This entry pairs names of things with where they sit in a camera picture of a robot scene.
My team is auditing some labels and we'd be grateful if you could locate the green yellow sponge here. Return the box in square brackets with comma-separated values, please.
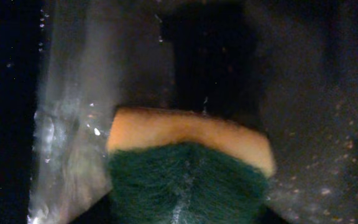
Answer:
[106, 107, 276, 224]

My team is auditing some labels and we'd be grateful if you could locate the rectangular black tray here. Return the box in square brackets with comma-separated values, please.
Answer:
[0, 1, 358, 223]

